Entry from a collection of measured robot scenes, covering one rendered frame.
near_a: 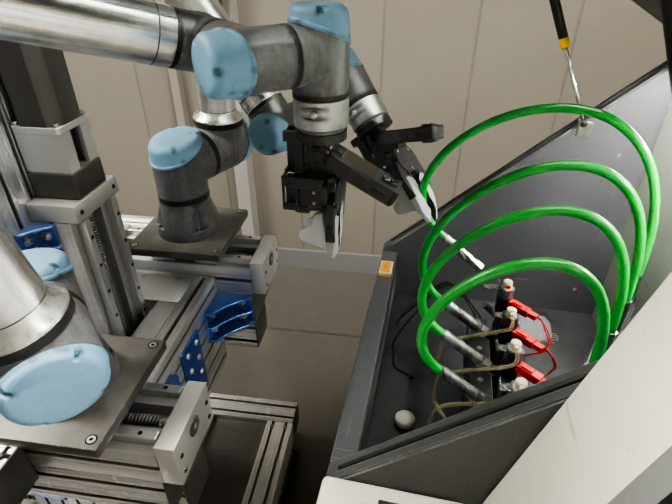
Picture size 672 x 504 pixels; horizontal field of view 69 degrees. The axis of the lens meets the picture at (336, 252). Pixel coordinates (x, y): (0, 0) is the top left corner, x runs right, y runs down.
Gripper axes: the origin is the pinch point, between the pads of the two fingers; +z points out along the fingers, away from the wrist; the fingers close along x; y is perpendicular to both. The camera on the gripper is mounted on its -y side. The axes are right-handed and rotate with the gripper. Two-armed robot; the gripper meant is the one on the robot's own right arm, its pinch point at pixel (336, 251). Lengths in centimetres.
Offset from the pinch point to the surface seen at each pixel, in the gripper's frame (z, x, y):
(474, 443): 10.7, 22.9, -22.5
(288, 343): 121, -100, 44
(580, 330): 38, -36, -53
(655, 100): -15, -43, -54
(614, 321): 3.1, 4.6, -40.8
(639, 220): -8.9, -3.3, -42.5
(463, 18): -13, -169, -19
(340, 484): 23.2, 24.1, -5.9
